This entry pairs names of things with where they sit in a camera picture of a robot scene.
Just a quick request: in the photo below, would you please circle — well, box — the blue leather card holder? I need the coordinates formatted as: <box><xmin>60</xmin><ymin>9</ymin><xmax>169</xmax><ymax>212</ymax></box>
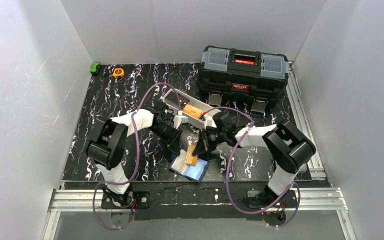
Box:
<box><xmin>169</xmin><ymin>150</ymin><xmax>210</xmax><ymax>183</ymax></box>

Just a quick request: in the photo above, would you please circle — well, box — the orange card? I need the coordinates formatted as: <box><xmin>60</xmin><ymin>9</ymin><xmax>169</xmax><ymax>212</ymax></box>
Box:
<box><xmin>182</xmin><ymin>104</ymin><xmax>204</xmax><ymax>120</ymax></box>

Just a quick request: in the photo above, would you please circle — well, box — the white oblong plastic tray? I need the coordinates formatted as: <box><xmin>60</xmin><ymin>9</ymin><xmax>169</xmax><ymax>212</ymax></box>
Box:
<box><xmin>162</xmin><ymin>89</ymin><xmax>221</xmax><ymax>129</ymax></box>

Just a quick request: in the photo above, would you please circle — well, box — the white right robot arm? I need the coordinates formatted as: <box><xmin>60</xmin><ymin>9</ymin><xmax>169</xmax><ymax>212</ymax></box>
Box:
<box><xmin>192</xmin><ymin>112</ymin><xmax>317</xmax><ymax>201</ymax></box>

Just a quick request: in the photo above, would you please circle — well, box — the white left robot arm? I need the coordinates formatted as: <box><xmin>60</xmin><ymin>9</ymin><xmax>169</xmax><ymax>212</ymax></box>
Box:
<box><xmin>86</xmin><ymin>103</ymin><xmax>184</xmax><ymax>196</ymax></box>

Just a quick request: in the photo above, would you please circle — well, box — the black card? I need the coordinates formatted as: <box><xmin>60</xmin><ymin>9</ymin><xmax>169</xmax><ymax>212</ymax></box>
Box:
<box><xmin>178</xmin><ymin>94</ymin><xmax>191</xmax><ymax>110</ymax></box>

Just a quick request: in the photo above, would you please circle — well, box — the black marbled table mat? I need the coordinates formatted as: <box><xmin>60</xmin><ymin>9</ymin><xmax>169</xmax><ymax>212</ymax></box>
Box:
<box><xmin>62</xmin><ymin>63</ymin><xmax>297</xmax><ymax>182</ymax></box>

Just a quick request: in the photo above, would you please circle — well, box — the black plastic toolbox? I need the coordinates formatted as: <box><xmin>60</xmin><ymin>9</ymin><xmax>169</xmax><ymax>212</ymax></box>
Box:
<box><xmin>196</xmin><ymin>45</ymin><xmax>289</xmax><ymax>114</ymax></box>

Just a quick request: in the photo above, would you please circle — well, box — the yellow tape measure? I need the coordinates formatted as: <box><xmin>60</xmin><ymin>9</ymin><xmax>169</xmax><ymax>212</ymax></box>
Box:
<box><xmin>112</xmin><ymin>67</ymin><xmax>125</xmax><ymax>79</ymax></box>

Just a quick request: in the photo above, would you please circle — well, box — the green small object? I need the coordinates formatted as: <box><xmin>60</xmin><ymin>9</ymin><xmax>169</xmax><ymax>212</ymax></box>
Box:
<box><xmin>89</xmin><ymin>62</ymin><xmax>101</xmax><ymax>74</ymax></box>

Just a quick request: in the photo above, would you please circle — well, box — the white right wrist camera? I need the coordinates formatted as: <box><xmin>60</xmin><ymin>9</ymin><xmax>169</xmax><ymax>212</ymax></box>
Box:
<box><xmin>200</xmin><ymin>112</ymin><xmax>217</xmax><ymax>129</ymax></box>

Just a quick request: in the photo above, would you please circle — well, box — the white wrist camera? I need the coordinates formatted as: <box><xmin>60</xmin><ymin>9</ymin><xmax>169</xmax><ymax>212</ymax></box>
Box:
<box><xmin>200</xmin><ymin>112</ymin><xmax>217</xmax><ymax>129</ymax></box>
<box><xmin>172</xmin><ymin>114</ymin><xmax>189</xmax><ymax>129</ymax></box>

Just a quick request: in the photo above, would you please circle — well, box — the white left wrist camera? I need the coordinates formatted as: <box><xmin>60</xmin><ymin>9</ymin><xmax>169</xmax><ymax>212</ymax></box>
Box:
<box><xmin>172</xmin><ymin>114</ymin><xmax>189</xmax><ymax>129</ymax></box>

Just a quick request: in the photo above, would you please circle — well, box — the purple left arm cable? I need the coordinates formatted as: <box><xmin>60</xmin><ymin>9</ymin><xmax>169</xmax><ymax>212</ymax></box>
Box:
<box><xmin>92</xmin><ymin>82</ymin><xmax>184</xmax><ymax>231</ymax></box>

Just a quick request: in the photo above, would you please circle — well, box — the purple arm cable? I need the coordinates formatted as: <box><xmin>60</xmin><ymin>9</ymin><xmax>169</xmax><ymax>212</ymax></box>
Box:
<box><xmin>92</xmin><ymin>82</ymin><xmax>184</xmax><ymax>231</ymax></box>
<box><xmin>202</xmin><ymin>106</ymin><xmax>302</xmax><ymax>229</ymax></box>

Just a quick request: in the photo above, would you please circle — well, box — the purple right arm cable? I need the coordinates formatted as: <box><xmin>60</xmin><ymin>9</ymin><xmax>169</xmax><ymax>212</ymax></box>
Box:
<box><xmin>202</xmin><ymin>106</ymin><xmax>302</xmax><ymax>229</ymax></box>

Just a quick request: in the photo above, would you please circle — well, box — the aluminium frame rail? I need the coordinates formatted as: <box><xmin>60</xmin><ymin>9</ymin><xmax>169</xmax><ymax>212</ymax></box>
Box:
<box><xmin>41</xmin><ymin>62</ymin><xmax>349</xmax><ymax>240</ymax></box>

